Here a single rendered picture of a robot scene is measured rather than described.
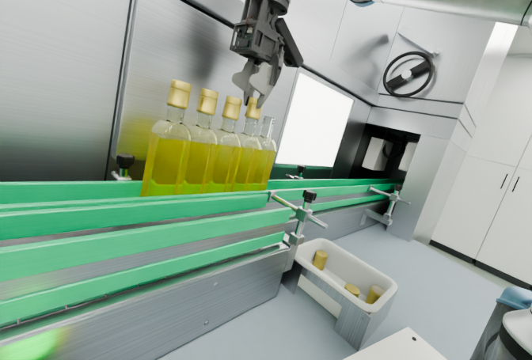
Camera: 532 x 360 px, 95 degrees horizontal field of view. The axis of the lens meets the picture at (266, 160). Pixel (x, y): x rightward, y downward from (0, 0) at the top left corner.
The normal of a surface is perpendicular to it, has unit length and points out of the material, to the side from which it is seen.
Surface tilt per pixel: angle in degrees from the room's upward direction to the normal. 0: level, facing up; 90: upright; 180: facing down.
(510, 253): 90
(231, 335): 0
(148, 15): 90
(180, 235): 90
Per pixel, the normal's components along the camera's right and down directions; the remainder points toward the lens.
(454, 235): -0.69, -0.05
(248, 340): 0.25, -0.95
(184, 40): 0.68, 0.30
